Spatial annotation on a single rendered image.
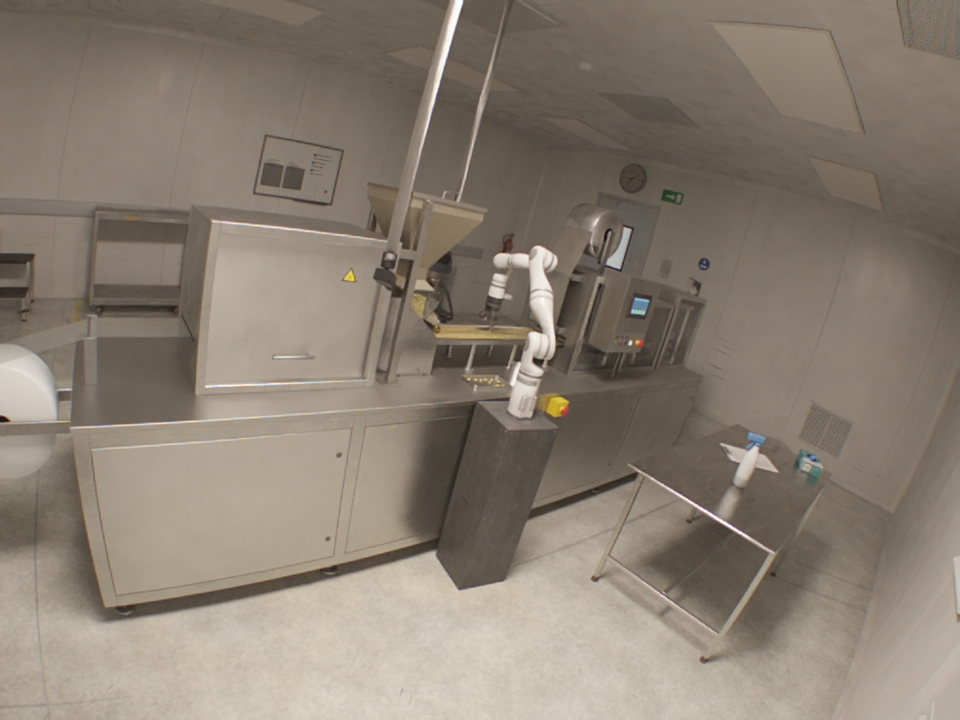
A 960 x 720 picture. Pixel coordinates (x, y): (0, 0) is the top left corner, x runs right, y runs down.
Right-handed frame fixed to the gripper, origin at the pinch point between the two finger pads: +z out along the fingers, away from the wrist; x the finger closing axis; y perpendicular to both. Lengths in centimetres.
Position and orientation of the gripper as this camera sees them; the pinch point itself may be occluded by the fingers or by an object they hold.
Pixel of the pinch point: (490, 331)
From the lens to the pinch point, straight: 249.0
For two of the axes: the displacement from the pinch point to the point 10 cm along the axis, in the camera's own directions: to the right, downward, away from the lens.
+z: -2.4, 9.3, 2.9
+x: 6.3, 3.8, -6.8
